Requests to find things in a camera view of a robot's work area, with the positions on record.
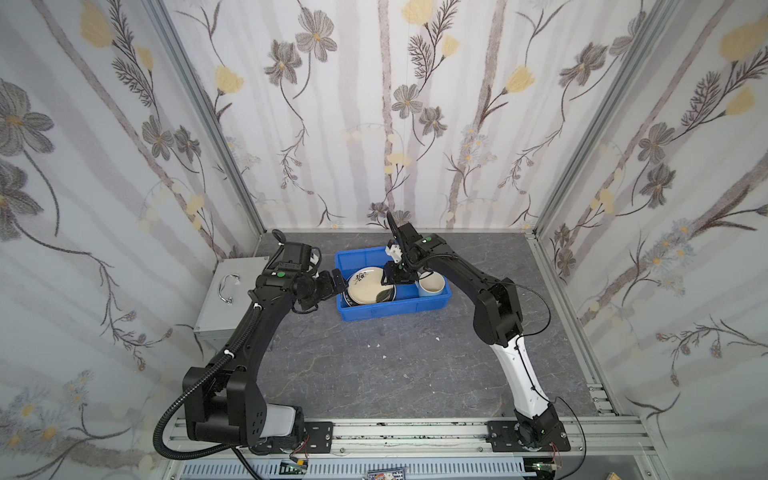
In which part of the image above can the cream mug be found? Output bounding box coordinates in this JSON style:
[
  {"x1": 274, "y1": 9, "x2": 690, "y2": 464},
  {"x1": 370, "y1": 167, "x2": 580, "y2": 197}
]
[{"x1": 416, "y1": 271, "x2": 446, "y2": 298}]

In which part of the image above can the cream plate with ink flowers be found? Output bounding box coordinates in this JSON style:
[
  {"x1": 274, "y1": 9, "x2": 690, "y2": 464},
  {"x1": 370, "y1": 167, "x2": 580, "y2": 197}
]
[{"x1": 347, "y1": 267, "x2": 396, "y2": 306}]

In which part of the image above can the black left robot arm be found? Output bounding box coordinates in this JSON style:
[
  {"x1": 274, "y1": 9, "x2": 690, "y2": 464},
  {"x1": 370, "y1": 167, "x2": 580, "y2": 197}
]
[{"x1": 182, "y1": 240, "x2": 346, "y2": 450}]

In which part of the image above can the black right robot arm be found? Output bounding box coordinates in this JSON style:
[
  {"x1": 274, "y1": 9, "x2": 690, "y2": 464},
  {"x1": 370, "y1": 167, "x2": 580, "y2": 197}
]
[{"x1": 382, "y1": 215, "x2": 571, "y2": 452}]

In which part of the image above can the blue plastic bin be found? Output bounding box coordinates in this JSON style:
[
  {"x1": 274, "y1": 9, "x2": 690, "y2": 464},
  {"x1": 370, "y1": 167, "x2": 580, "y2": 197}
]
[{"x1": 334, "y1": 246, "x2": 452, "y2": 322}]

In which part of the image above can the silver aluminium case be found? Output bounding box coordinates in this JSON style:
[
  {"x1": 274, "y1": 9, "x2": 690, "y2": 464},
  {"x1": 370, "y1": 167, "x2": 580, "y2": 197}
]
[{"x1": 193, "y1": 256, "x2": 268, "y2": 351}]

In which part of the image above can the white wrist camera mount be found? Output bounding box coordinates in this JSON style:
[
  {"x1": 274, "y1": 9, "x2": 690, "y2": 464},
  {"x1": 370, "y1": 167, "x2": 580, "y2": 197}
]
[
  {"x1": 385, "y1": 240, "x2": 402, "y2": 264},
  {"x1": 310, "y1": 247, "x2": 322, "y2": 267}
]

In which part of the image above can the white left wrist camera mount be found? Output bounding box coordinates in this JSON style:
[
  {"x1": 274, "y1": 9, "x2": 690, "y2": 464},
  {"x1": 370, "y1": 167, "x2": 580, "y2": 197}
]
[{"x1": 310, "y1": 247, "x2": 322, "y2": 267}]

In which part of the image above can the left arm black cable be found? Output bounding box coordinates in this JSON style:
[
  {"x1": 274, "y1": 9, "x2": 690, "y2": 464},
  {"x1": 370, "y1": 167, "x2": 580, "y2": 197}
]
[{"x1": 152, "y1": 227, "x2": 322, "y2": 480}]

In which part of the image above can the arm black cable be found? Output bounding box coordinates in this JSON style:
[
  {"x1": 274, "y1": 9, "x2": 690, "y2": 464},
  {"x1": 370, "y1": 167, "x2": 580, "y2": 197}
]
[
  {"x1": 385, "y1": 211, "x2": 589, "y2": 480},
  {"x1": 152, "y1": 227, "x2": 322, "y2": 480}
]

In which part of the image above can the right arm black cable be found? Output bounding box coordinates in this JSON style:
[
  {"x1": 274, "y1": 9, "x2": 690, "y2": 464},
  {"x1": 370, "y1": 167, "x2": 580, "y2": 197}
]
[{"x1": 385, "y1": 211, "x2": 589, "y2": 480}]

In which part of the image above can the aluminium mounting rail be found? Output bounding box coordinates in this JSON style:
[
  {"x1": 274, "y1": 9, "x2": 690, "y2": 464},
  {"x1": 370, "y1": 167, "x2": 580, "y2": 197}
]
[{"x1": 164, "y1": 416, "x2": 669, "y2": 479}]

